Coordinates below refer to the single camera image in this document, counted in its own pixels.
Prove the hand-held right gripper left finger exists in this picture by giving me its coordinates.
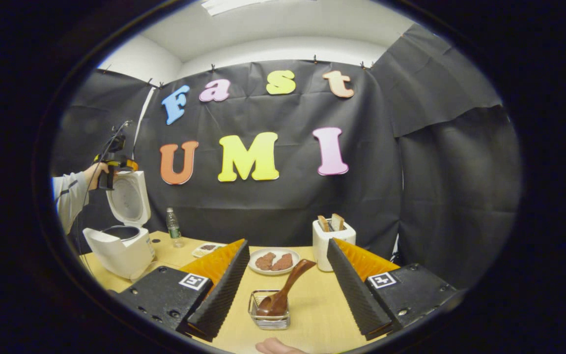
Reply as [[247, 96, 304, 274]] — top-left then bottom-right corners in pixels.
[[113, 238, 251, 343]]

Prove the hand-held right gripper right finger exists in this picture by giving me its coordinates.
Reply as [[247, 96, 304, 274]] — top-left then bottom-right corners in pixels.
[[326, 236, 459, 341]]

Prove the wire chopstick holder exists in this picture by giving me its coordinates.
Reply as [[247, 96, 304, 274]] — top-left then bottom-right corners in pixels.
[[249, 290, 291, 330]]

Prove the brown wooden spoon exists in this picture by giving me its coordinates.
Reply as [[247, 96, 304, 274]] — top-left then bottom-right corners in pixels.
[[257, 259, 317, 317]]

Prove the white rice cooker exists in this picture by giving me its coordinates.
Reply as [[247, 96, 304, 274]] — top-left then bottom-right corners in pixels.
[[83, 171, 157, 281]]

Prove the white round plate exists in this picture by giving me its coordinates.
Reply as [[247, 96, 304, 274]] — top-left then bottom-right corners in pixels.
[[248, 247, 301, 275]]

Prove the white divided condiment tray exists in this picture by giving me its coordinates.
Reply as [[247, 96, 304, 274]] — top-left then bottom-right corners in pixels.
[[192, 242, 227, 259]]

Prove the brown meat piece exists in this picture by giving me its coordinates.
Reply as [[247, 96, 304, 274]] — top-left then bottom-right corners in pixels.
[[271, 253, 294, 271], [255, 252, 277, 271]]

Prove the white toaster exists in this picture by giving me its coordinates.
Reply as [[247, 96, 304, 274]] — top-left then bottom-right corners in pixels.
[[312, 219, 356, 272]]

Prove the clear plastic water bottle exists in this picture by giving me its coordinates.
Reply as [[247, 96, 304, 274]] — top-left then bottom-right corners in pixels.
[[166, 207, 184, 248]]

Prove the black backdrop cloth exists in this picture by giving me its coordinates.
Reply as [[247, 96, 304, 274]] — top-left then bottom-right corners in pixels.
[[50, 22, 522, 291]]

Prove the long ceiling light panel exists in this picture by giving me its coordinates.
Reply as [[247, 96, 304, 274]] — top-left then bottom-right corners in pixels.
[[202, 0, 283, 15]]

